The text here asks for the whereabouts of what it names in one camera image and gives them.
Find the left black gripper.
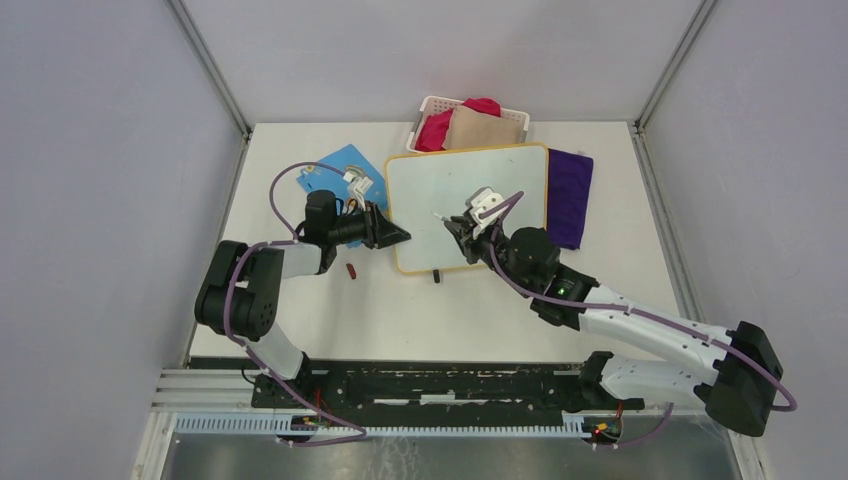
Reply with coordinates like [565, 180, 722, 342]
[328, 200, 411, 250]

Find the white comb cable duct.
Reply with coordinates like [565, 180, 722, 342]
[173, 413, 590, 439]

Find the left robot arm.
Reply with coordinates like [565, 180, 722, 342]
[194, 190, 412, 408]

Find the purple cloth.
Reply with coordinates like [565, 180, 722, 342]
[547, 149, 594, 250]

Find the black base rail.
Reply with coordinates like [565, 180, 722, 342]
[290, 359, 645, 427]

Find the yellow framed whiteboard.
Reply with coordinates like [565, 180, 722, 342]
[384, 142, 549, 274]

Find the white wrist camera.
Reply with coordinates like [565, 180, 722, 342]
[466, 187, 506, 230]
[343, 171, 374, 208]

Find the white plastic basket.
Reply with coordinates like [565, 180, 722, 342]
[406, 96, 529, 153]

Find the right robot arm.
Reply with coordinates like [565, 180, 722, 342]
[443, 215, 797, 437]

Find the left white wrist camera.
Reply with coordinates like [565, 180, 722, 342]
[343, 171, 374, 208]

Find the beige cloth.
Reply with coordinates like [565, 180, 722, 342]
[443, 106, 524, 150]

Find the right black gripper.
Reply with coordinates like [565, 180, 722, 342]
[445, 215, 532, 297]

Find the red cloth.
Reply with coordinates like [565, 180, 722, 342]
[413, 96, 502, 152]

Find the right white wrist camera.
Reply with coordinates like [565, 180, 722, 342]
[466, 187, 506, 230]

